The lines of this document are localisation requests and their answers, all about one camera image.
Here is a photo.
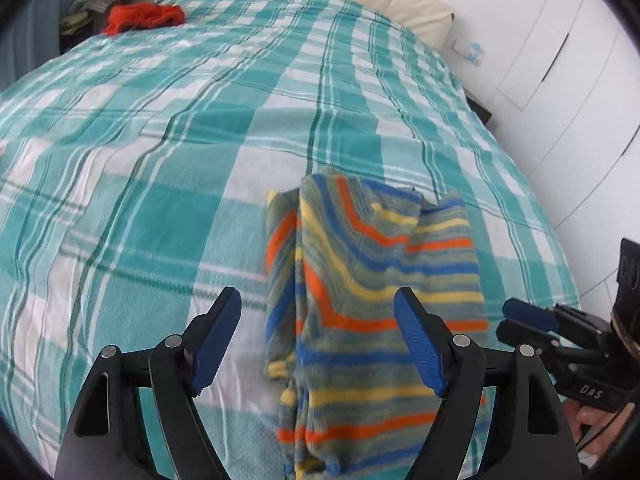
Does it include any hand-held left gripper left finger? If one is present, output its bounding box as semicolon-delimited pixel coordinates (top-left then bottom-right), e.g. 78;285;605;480
54;286;243;480

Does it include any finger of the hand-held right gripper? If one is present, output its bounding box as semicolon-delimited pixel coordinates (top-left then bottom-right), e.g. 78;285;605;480
502;297;608;341
496;320;601;365

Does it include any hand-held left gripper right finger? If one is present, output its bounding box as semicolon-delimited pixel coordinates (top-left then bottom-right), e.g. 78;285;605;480
393;287;583;480

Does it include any striped knit sweater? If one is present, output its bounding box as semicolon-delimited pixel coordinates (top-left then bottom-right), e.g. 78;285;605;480
264;172;491;478

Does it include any person's right hand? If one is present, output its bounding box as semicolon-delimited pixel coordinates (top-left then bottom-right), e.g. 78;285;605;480
575;402;631;456

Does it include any white wardrobe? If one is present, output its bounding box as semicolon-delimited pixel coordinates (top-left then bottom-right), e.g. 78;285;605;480
450;0;640;311

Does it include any teal plaid bed blanket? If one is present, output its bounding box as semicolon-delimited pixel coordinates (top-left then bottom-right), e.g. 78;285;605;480
0;0;581;480

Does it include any red cloth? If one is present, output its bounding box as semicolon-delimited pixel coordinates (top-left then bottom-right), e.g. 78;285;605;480
102;2;186;36

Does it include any green cloth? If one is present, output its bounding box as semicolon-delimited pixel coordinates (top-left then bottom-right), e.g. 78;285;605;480
60;12;93;36

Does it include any blue curtain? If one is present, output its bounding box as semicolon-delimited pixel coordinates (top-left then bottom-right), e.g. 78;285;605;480
10;0;123;93

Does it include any white wall switch panel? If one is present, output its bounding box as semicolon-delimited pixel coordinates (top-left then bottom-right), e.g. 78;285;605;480
452;37;485;63

